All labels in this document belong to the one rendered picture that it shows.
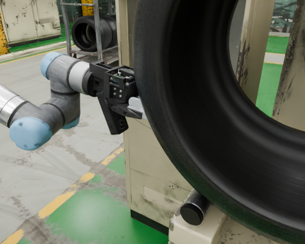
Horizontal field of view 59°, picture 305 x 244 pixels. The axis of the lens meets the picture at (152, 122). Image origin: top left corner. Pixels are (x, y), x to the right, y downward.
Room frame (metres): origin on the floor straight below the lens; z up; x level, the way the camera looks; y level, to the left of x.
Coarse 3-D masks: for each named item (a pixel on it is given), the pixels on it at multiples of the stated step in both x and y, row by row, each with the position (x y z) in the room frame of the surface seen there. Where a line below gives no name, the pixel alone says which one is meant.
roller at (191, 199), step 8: (192, 192) 0.41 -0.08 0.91; (192, 200) 0.38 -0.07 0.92; (200, 200) 0.38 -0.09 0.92; (184, 208) 0.37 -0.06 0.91; (192, 208) 0.36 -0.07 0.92; (200, 208) 0.36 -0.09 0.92; (208, 208) 0.37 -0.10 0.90; (184, 216) 0.37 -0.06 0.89; (192, 216) 0.36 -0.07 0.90; (200, 216) 0.35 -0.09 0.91; (192, 224) 0.36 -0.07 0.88
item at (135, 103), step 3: (129, 99) 0.54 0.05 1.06; (132, 99) 0.53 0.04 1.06; (135, 99) 0.53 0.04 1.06; (138, 99) 0.53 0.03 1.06; (129, 102) 0.54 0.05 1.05; (132, 102) 0.53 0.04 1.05; (135, 102) 0.53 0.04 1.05; (138, 102) 0.53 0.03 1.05; (129, 105) 0.54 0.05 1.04; (132, 105) 0.53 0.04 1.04; (135, 105) 0.53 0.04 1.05; (138, 105) 0.53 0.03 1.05; (141, 105) 0.52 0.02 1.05; (132, 108) 0.53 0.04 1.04; (135, 108) 0.53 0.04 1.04; (138, 108) 0.53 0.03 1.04; (141, 108) 0.52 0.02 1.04; (141, 111) 0.52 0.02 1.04; (144, 114) 0.51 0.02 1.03; (144, 117) 0.51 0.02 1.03
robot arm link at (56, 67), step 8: (48, 56) 0.67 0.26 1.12; (56, 56) 0.66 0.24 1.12; (64, 56) 0.67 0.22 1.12; (40, 64) 0.67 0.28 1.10; (48, 64) 0.65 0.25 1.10; (56, 64) 0.65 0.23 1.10; (64, 64) 0.64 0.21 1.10; (72, 64) 0.63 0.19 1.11; (48, 72) 0.65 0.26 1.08; (56, 72) 0.64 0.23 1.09; (64, 72) 0.62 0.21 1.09; (56, 80) 0.64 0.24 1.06; (64, 80) 0.62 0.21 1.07; (56, 88) 0.64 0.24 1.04; (64, 88) 0.64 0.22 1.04
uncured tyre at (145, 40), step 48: (144, 0) 0.40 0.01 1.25; (192, 0) 0.61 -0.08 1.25; (144, 48) 0.40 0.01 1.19; (192, 48) 0.62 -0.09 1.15; (144, 96) 0.40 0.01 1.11; (192, 96) 0.57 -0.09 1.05; (240, 96) 0.59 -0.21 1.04; (192, 144) 0.37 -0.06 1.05; (240, 144) 0.54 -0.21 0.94; (288, 144) 0.52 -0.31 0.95; (240, 192) 0.32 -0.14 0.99; (288, 192) 0.41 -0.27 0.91; (288, 240) 0.27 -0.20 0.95
